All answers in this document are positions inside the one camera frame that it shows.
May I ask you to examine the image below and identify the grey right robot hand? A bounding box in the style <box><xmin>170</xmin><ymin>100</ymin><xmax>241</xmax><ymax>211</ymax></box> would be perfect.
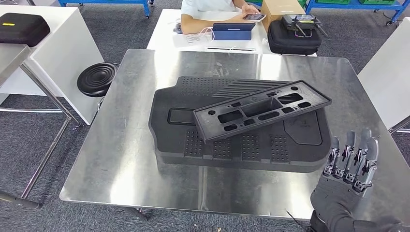
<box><xmin>309</xmin><ymin>127</ymin><xmax>404</xmax><ymax>232</ymax></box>

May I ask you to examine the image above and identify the black plastic bracket part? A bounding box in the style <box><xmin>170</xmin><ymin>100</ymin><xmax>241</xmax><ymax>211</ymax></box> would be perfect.
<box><xmin>193</xmin><ymin>80</ymin><xmax>332</xmax><ymax>144</ymax></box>

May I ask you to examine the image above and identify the smartphone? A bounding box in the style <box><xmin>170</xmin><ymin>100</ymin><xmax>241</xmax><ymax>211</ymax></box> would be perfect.
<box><xmin>242</xmin><ymin>13</ymin><xmax>267</xmax><ymax>22</ymax></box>

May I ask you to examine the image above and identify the steel workbench table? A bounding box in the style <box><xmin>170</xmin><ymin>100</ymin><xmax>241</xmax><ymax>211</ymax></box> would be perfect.
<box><xmin>0</xmin><ymin>43</ymin><xmax>81</xmax><ymax>210</ymax></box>
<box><xmin>388</xmin><ymin>115</ymin><xmax>410</xmax><ymax>134</ymax></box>
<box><xmin>59</xmin><ymin>48</ymin><xmax>410</xmax><ymax>225</ymax></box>

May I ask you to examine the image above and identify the black plastic engine cover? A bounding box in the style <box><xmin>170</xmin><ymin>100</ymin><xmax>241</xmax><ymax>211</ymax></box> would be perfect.
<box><xmin>148</xmin><ymin>75</ymin><xmax>332</xmax><ymax>174</ymax></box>

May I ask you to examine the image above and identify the slim white bar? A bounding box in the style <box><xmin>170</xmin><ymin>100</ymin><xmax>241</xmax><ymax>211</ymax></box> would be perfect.
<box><xmin>206</xmin><ymin>47</ymin><xmax>257</xmax><ymax>52</ymax></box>

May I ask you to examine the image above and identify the black remote controller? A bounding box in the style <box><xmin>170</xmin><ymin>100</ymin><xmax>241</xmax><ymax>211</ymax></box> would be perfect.
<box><xmin>281</xmin><ymin>14</ymin><xmax>329</xmax><ymax>37</ymax></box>

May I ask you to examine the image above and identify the flat blue item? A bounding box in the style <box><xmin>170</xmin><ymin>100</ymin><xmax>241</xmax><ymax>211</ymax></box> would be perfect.
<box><xmin>212</xmin><ymin>23</ymin><xmax>256</xmax><ymax>41</ymax></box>

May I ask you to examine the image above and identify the brown cardboard box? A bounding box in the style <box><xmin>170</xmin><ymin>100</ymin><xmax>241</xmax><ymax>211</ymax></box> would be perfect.
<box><xmin>261</xmin><ymin>0</ymin><xmax>306</xmax><ymax>33</ymax></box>

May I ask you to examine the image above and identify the person's hand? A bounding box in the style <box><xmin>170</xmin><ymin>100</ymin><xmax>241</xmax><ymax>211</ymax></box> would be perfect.
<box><xmin>240</xmin><ymin>3</ymin><xmax>261</xmax><ymax>15</ymax></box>

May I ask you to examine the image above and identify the printed paper sheet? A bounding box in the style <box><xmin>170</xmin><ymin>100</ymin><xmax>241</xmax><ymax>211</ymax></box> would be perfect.
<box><xmin>173</xmin><ymin>32</ymin><xmax>214</xmax><ymax>48</ymax></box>

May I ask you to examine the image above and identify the person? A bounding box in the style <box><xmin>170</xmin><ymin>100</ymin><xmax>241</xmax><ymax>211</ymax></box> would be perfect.
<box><xmin>180</xmin><ymin>0</ymin><xmax>261</xmax><ymax>35</ymax></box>

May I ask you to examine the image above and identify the black round ribbed disc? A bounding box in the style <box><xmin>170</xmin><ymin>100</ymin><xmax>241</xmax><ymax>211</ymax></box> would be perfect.
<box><xmin>76</xmin><ymin>62</ymin><xmax>120</xmax><ymax>98</ymax></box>

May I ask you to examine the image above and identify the black case yellow label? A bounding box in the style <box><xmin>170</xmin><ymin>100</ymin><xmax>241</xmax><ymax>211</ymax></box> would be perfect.
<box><xmin>0</xmin><ymin>13</ymin><xmax>51</xmax><ymax>48</ymax></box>

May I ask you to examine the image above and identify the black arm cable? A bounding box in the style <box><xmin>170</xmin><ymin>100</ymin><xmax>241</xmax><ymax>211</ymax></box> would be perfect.
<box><xmin>286</xmin><ymin>209</ymin><xmax>309</xmax><ymax>232</ymax></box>

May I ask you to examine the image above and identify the blue metal cart frame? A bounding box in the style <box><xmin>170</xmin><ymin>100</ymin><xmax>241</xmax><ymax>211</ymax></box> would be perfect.
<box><xmin>58</xmin><ymin>0</ymin><xmax>154</xmax><ymax>18</ymax></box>
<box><xmin>304</xmin><ymin>0</ymin><xmax>410</xmax><ymax>26</ymax></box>

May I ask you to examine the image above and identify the thin white charging cable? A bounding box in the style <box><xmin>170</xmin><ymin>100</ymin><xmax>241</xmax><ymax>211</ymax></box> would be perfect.
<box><xmin>199</xmin><ymin>27</ymin><xmax>215</xmax><ymax>42</ymax></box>

